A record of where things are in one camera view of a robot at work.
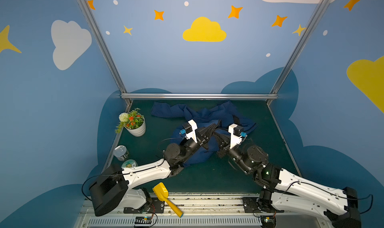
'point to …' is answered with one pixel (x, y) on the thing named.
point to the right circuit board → (268, 221)
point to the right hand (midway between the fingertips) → (216, 131)
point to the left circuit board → (143, 221)
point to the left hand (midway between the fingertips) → (212, 122)
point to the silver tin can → (121, 152)
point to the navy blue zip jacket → (223, 113)
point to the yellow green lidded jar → (129, 163)
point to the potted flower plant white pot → (134, 122)
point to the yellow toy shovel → (161, 193)
